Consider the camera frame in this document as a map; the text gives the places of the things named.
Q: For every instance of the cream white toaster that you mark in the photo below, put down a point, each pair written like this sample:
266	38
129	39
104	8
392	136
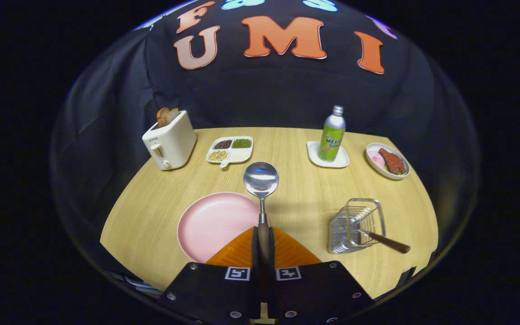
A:
174	140

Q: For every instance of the green beans pile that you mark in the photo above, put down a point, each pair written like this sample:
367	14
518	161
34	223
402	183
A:
241	143

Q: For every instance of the red-brown meat piece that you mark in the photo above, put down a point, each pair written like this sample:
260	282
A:
392	160

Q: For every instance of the white square coaster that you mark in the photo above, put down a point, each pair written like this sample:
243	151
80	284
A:
314	155

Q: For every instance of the green lettuce leaf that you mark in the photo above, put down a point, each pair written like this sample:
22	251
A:
397	173

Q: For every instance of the pink round plate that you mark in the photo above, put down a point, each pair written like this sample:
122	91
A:
210	221

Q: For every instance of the white oval dish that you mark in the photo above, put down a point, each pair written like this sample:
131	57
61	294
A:
386	175

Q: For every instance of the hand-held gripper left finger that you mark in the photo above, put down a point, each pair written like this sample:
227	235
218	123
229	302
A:
215	289

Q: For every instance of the dark red beans pile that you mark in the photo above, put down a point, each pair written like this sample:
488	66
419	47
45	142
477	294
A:
223	144

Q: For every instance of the pink ham slices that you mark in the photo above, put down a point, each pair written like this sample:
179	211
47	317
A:
376	159

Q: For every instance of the brown toast slice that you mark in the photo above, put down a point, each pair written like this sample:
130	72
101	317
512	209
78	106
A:
173	115
161	116

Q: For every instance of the white divided dish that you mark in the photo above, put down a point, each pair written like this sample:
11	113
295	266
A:
239	155

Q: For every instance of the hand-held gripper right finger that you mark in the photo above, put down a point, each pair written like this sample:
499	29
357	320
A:
318	289

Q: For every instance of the yellow beans pile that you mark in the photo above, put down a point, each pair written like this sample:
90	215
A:
217	155

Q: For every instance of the green soda bottle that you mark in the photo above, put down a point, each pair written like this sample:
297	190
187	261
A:
332	140

